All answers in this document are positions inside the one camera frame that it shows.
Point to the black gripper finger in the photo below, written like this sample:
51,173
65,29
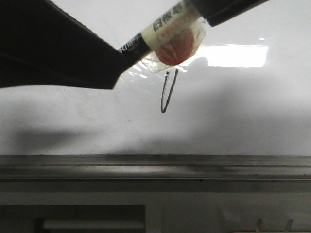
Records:
216,12
40,44

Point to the red magnet taped to marker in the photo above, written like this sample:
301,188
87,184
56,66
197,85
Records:
178,49

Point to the black and white marker pen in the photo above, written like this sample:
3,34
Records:
160,31

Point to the white whiteboard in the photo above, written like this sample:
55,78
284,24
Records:
247,91

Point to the grey aluminium whiteboard frame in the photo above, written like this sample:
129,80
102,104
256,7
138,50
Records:
210,167

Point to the grey table frame below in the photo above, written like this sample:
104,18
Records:
155,206

